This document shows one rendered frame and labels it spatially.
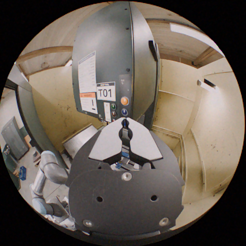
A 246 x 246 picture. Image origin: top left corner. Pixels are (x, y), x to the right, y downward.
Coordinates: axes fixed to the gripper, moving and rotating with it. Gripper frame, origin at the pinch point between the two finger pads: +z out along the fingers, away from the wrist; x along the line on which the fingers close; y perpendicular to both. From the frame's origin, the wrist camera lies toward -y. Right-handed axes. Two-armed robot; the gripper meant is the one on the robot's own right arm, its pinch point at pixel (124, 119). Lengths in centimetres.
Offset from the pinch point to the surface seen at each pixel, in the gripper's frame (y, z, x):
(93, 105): 4.0, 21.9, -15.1
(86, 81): -8.5, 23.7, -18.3
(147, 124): 46, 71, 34
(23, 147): 133, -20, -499
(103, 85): -5.3, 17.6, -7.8
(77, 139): 92, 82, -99
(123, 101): 0.0, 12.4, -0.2
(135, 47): -19.1, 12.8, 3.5
